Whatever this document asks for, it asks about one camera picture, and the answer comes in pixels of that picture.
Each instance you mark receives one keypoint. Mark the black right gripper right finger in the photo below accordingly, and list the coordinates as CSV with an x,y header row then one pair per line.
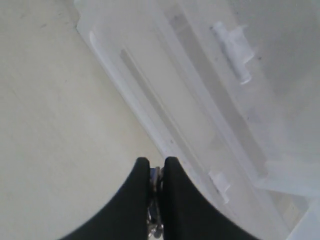
x,y
187,214

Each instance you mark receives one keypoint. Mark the key bunch with blue tag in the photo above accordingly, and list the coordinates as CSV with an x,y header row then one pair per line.
x,y
155,227

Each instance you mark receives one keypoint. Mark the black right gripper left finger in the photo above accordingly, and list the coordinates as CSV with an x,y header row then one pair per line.
x,y
124,217

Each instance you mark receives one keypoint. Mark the white plastic drawer cabinet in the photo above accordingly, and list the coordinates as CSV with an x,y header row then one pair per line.
x,y
231,88

